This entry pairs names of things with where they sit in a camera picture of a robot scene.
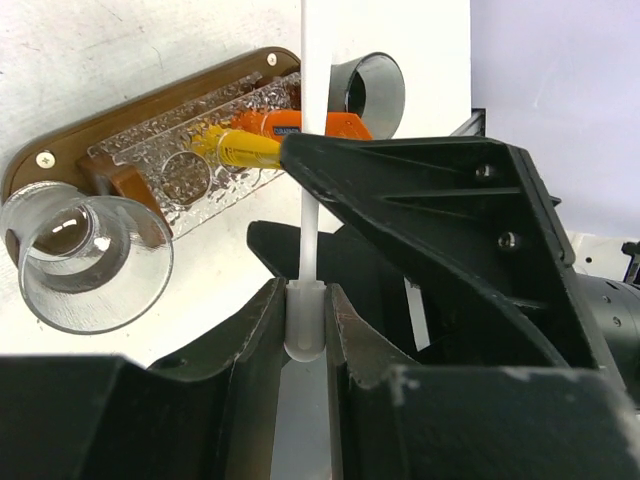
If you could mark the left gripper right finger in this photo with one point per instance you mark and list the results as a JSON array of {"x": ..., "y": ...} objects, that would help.
[{"x": 392, "y": 418}]

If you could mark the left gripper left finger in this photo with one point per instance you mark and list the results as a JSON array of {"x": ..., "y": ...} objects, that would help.
[{"x": 205, "y": 411}]

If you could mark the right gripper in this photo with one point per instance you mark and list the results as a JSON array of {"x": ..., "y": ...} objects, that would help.
[{"x": 470, "y": 221}]

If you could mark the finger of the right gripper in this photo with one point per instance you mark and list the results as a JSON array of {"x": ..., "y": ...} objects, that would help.
[{"x": 379, "y": 293}]

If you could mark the white toothbrush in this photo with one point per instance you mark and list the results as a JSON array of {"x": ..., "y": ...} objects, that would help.
[{"x": 304, "y": 325}]

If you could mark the orange toothpaste tube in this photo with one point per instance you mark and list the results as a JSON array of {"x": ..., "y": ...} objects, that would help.
[
  {"x": 277, "y": 124},
  {"x": 236, "y": 148}
]

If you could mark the dark tinted cup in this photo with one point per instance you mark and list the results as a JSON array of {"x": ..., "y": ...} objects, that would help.
[{"x": 372, "y": 87}]

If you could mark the clear plastic cup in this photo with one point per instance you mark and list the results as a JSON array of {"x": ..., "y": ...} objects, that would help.
[{"x": 86, "y": 264}]

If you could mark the clear rack with brown ends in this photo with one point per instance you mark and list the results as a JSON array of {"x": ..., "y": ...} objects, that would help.
[{"x": 186, "y": 181}]

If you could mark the brown wooden oval tray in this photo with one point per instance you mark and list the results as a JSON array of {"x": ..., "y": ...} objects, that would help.
[{"x": 54, "y": 156}]

